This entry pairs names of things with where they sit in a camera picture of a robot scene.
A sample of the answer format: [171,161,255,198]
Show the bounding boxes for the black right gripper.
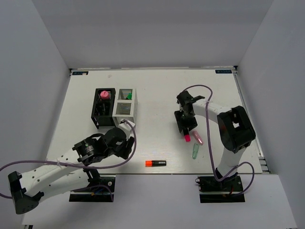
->
[174,109,198,132]

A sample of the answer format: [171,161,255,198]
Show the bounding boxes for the pink capped black highlighter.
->
[183,129,191,142]

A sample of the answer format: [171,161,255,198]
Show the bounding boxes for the pink translucent tube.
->
[192,131,204,146]

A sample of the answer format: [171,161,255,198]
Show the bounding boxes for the black handled scissors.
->
[95,101,111,116]

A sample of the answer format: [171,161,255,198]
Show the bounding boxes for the orange capped black highlighter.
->
[145,160,167,167]

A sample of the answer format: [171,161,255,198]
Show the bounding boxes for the pink capped clear tube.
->
[99,91,111,100]

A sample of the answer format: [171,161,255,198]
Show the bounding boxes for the green capped black highlighter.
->
[126,93,132,100]

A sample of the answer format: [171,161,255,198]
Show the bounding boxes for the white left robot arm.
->
[8,123,135,215]

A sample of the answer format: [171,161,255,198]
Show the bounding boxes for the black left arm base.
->
[69,175,116,203]

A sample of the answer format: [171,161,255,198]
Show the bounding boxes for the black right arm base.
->
[195,176,245,204]

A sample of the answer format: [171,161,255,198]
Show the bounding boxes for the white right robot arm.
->
[174,90,256,190]

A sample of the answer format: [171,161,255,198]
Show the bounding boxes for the green translucent tube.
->
[192,143,200,160]

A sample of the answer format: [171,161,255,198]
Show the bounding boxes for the black slatted organizer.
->
[91,88,116,129]

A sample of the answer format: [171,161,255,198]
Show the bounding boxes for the white slatted organizer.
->
[112,88,138,126]

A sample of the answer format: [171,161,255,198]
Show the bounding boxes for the blue label sticker right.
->
[215,69,232,74]

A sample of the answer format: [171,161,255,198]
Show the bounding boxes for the blue label sticker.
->
[215,69,232,74]
[72,71,89,75]

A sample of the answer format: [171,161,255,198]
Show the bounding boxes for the blue label sticker left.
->
[72,71,89,75]

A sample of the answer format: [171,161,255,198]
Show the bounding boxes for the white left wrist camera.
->
[118,121,135,139]

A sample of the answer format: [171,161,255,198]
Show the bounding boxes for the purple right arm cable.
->
[183,84,255,198]

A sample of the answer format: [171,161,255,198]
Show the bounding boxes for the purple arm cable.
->
[0,119,137,199]
[183,84,255,198]

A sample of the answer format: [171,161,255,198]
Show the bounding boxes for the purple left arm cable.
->
[0,119,137,199]

